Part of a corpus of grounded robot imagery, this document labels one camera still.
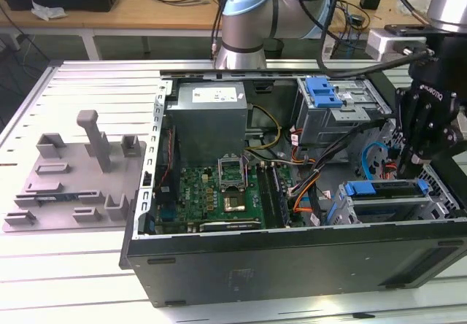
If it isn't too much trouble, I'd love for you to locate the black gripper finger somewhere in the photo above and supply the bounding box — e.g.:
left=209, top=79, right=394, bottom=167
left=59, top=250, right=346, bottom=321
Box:
left=412, top=119, right=459, bottom=164
left=395, top=88, right=426, bottom=177

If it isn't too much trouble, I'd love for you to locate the red orange power wire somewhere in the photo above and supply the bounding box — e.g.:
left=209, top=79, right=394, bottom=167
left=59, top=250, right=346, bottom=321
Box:
left=377, top=150, right=399, bottom=182

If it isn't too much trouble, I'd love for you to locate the blue data wire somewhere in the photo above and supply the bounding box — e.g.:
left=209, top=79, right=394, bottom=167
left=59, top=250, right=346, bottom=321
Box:
left=363, top=141, right=388, bottom=182

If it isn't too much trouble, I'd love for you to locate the hard disk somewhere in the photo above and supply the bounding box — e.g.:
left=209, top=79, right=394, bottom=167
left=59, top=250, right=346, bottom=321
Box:
left=325, top=178, right=428, bottom=226

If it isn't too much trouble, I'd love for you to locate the silver disk bay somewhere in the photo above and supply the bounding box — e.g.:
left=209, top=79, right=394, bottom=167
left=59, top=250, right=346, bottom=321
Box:
left=325, top=178, right=450, bottom=227

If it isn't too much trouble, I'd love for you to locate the crumpled clear plastic bag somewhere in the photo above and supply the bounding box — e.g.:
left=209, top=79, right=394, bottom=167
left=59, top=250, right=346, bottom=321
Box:
left=397, top=0, right=428, bottom=15

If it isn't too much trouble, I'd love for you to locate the silver drive cage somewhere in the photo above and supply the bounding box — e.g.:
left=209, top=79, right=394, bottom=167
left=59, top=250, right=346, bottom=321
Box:
left=293, top=77, right=394, bottom=159

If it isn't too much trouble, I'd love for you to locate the blue plastic drive carrier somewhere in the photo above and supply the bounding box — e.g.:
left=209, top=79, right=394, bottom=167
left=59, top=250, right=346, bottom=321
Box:
left=305, top=77, right=344, bottom=109

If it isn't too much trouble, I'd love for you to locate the black RAM slot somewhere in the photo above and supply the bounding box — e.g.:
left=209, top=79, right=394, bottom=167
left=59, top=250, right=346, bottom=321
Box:
left=269, top=162, right=293, bottom=227
left=256, top=162, right=281, bottom=229

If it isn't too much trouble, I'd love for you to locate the black waste bin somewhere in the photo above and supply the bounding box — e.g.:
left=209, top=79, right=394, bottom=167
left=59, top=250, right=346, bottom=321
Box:
left=264, top=39, right=284, bottom=61

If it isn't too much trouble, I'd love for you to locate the black open PC case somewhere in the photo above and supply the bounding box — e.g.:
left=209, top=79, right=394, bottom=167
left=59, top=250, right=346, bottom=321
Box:
left=119, top=67, right=467, bottom=309

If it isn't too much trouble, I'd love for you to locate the CPU socket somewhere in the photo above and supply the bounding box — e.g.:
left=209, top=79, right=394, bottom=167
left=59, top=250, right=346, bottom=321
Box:
left=221, top=189, right=248, bottom=215

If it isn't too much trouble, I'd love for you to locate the metal socket cover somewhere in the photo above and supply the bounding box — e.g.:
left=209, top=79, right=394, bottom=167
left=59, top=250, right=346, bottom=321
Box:
left=217, top=154, right=250, bottom=193

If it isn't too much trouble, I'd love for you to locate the silver power supply unit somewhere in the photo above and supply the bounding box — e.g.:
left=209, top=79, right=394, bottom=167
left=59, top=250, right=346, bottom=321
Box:
left=166, top=82, right=250, bottom=166

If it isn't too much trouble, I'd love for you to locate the black graphics card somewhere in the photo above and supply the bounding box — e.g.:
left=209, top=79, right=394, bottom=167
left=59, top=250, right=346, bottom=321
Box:
left=188, top=218, right=263, bottom=234

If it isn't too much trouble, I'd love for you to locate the green motherboard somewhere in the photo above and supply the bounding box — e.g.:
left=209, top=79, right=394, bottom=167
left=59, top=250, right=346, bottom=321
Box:
left=155, top=163, right=306, bottom=234

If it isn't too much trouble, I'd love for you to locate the wooden desk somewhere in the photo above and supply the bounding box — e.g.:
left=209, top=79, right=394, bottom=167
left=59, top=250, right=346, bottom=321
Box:
left=0, top=0, right=467, bottom=44

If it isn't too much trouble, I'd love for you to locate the grey parts rack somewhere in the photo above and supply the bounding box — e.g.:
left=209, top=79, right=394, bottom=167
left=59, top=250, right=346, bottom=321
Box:
left=2, top=110, right=147, bottom=234

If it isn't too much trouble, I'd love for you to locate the RAM stick with blue label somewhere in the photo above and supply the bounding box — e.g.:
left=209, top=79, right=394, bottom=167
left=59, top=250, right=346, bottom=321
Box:
left=35, top=192, right=80, bottom=204

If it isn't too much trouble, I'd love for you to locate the crumpled white plastic wrap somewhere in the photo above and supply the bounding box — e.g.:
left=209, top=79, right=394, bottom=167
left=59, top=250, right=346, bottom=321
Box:
left=31, top=0, right=69, bottom=22

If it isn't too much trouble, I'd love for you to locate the thick black camera cable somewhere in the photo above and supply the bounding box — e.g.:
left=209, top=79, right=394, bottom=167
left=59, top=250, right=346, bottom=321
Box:
left=295, top=0, right=437, bottom=79

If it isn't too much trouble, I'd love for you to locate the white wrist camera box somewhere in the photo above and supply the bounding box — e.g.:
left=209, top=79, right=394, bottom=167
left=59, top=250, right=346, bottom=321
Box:
left=366, top=24, right=436, bottom=63

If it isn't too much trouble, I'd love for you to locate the black cable bundle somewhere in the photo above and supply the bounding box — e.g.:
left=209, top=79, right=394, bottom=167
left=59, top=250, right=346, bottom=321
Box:
left=287, top=117, right=388, bottom=227

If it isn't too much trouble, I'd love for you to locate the yellow black wire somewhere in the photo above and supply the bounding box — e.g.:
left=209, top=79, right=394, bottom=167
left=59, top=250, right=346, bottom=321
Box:
left=244, top=104, right=282, bottom=153

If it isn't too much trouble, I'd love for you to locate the orange wire bundle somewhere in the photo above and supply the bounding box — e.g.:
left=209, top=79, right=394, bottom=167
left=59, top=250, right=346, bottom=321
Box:
left=290, top=174, right=324, bottom=215

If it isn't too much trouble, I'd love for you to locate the thin wire locking lever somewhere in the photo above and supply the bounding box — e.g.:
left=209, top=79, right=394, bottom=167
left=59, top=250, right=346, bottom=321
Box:
left=243, top=154, right=252, bottom=190

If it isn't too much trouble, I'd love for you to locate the thin black hanging cable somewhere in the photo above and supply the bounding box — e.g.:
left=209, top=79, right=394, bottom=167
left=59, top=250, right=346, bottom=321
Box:
left=210, top=0, right=235, bottom=54

